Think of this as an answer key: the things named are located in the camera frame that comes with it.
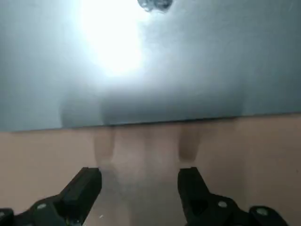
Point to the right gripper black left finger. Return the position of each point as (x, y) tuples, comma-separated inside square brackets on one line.
[(77, 193)]

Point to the grey laptop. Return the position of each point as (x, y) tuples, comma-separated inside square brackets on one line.
[(211, 70)]

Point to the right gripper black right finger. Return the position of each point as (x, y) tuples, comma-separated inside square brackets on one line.
[(195, 195)]

